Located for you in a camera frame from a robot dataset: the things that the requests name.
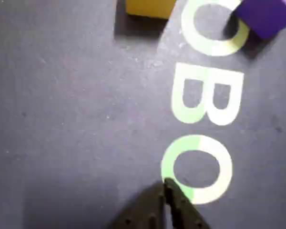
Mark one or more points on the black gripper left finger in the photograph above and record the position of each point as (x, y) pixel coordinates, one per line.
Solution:
(143, 212)

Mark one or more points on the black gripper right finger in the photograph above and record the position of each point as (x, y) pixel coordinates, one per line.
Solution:
(183, 212)

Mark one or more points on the yellow wooden block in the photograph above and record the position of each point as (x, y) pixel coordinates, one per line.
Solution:
(150, 7)

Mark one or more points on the purple wooden block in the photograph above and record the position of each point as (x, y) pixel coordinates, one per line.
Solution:
(267, 16)

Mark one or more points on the dark mat with logo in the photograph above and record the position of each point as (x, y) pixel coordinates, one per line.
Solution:
(74, 107)

